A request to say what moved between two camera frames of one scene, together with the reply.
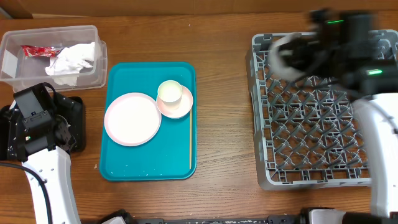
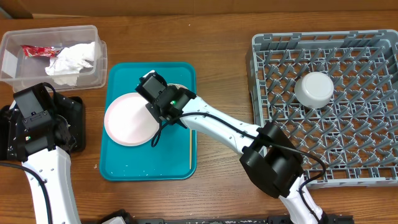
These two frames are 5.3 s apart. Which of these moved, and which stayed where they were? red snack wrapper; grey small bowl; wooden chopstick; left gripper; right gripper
Moved: grey small bowl; right gripper
Stayed: wooden chopstick; left gripper; red snack wrapper
